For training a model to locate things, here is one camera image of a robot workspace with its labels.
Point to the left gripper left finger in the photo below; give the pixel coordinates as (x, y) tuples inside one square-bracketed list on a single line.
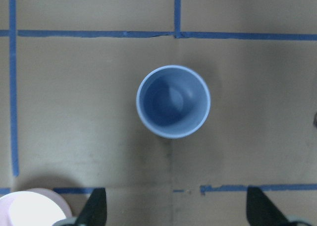
[(94, 212)]

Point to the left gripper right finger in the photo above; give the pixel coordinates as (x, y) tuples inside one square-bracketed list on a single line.
[(260, 211)]

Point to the blue cup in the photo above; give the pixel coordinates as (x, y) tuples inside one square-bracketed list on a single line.
[(173, 101)]

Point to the pink bowl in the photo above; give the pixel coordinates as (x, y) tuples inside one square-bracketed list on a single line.
[(33, 207)]

